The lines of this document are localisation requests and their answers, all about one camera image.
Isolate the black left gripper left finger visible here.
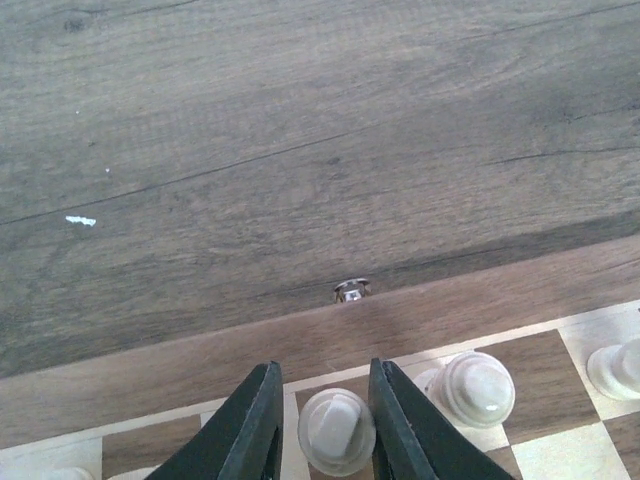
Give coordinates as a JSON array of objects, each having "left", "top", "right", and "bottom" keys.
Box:
[{"left": 148, "top": 361, "right": 284, "bottom": 480}]

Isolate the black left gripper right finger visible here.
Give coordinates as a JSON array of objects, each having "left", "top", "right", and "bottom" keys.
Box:
[{"left": 368, "top": 358, "right": 513, "bottom": 480}]

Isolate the wooden chess board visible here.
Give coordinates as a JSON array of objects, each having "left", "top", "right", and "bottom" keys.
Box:
[{"left": 1, "top": 236, "right": 639, "bottom": 479}]

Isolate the metal chess board clasp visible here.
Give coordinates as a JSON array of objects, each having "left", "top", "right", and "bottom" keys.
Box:
[{"left": 334, "top": 278, "right": 371, "bottom": 303}]

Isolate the light wooden chess bishop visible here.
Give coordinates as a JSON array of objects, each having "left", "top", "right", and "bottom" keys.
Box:
[
  {"left": 43, "top": 467, "right": 94, "bottom": 480},
  {"left": 586, "top": 338, "right": 639, "bottom": 401}
]

